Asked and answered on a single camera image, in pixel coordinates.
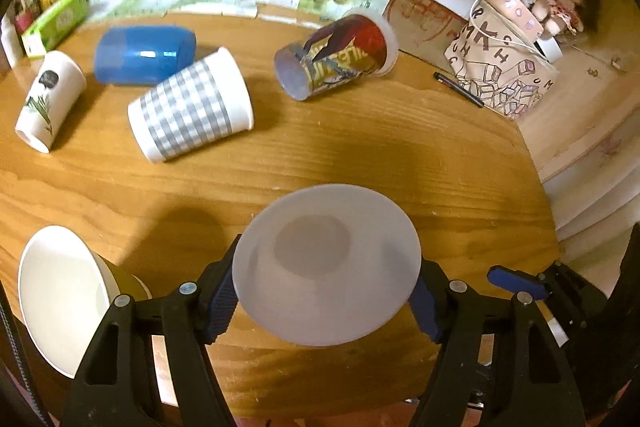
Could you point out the pink dotted band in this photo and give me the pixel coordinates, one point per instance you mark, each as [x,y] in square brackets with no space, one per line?
[517,9]

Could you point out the comic print cup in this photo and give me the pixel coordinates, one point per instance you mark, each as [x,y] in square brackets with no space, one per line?
[340,54]

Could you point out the blue plastic cup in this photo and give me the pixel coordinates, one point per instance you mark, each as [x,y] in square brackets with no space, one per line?
[145,54]

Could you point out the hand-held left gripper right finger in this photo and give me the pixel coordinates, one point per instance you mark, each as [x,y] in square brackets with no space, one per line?
[429,312]

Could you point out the printed tote bag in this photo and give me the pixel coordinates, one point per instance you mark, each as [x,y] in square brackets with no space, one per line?
[500,67]

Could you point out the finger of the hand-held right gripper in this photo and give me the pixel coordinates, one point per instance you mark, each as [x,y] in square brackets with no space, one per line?
[515,282]

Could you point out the grey checked white cup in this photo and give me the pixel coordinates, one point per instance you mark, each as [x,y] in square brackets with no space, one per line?
[192,107]

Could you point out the white cup plant print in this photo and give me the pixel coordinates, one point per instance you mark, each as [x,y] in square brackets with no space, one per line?
[47,102]

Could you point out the white tape roll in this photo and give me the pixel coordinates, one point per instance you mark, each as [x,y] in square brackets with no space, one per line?
[551,48]

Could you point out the white bottle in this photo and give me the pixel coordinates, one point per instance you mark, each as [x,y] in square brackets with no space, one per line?
[11,44]

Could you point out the translucent white cup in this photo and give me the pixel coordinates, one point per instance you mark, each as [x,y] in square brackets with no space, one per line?
[325,264]

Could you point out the brown poster red drawing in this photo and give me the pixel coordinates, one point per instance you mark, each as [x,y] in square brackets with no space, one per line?
[425,22]

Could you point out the black pen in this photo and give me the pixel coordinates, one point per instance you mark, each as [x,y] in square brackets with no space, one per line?
[460,89]

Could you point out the green cardboard box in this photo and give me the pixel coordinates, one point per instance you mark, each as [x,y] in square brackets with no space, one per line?
[55,24]

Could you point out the yellow cup white inside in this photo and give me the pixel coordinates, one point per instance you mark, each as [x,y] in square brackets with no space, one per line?
[62,297]

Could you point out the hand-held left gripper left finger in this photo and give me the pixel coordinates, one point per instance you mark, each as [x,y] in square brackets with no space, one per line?
[220,307]

